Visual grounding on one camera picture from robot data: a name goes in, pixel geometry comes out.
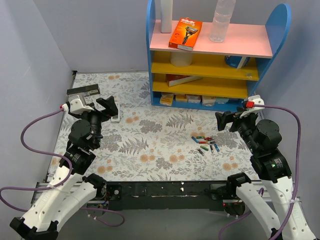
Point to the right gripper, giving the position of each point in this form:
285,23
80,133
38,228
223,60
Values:
235,121

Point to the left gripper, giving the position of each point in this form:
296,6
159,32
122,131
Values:
99,113

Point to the white remote control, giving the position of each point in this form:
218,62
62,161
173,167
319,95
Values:
116,118

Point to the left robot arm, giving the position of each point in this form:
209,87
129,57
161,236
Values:
69,188

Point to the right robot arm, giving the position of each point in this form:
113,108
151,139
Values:
285,220

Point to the green soap pack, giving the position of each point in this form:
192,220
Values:
221,100

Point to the black rectangular box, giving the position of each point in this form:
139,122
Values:
84,93

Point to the blue battery right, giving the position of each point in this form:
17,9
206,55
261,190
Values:
216,147

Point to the blue yellow pink shelf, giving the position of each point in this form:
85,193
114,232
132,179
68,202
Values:
261,43

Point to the floral table cloth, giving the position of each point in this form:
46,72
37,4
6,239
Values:
154,143

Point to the blue white cup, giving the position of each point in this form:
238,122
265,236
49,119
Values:
236,62

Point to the red white book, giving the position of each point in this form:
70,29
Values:
174,79

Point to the white cylinder roll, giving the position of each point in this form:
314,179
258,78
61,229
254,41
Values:
181,59

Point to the orange razor box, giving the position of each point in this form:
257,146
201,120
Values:
185,35

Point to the clear plastic water bottle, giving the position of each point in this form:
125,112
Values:
221,20

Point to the white tall bottle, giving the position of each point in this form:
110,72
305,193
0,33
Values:
166,12

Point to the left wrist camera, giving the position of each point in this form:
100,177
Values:
77,107

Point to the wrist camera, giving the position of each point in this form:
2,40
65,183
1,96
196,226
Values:
77,107
252,104

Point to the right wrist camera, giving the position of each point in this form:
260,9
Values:
252,104

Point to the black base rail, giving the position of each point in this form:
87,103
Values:
170,195

